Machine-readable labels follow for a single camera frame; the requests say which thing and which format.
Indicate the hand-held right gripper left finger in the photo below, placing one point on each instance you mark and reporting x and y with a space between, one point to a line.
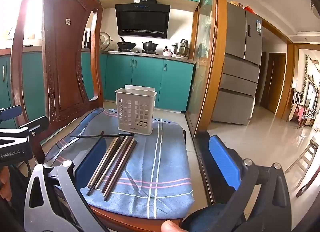
91 162

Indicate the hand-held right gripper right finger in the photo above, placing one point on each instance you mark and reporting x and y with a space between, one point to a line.
225 162

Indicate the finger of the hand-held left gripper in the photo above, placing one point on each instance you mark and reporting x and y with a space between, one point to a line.
11 113
37 123

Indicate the bunch of chopsticks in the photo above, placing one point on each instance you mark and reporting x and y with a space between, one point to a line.
117 157

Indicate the thin black chopstick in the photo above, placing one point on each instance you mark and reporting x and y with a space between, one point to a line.
82 136

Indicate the dark brown chopstick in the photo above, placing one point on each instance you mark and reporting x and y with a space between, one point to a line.
102 133

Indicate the white perforated utensil basket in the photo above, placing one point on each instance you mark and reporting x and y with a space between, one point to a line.
135 94

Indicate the person's left hand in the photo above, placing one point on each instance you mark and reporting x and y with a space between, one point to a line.
2 178

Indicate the person's right hand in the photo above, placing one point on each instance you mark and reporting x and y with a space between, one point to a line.
171 226

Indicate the blue plaid cloth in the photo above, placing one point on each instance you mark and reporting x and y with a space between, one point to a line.
155 172

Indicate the distant wooden chair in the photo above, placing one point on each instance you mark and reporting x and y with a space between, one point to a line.
300 115

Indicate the silver refrigerator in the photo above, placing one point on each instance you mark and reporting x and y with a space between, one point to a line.
237 71

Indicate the brown wooden door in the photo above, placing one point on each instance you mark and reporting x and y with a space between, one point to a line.
273 84

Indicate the white kitchen appliance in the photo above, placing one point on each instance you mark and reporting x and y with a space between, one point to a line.
87 38

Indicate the teal base cabinets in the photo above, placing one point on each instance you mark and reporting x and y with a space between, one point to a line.
150 81

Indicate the silver pan lid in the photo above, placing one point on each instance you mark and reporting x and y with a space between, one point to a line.
105 40

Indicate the kitchen countertop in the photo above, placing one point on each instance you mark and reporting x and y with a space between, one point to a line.
180 59

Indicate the wood-framed sliding glass door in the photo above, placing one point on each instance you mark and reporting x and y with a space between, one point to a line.
217 46

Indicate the green hanging garland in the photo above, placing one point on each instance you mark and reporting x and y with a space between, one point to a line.
305 76

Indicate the black wok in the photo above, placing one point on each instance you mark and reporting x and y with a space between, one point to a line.
126 45

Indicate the gas stove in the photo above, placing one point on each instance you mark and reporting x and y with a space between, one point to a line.
137 51

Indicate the stainless steel stockpot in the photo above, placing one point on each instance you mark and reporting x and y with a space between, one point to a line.
180 48

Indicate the black cooking pot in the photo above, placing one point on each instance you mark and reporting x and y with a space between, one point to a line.
149 46

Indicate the black range hood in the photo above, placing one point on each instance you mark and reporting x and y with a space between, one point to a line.
142 19

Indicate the red bag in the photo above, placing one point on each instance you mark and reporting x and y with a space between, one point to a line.
248 9

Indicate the ceiling light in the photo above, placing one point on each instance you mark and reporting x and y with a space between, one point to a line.
315 9

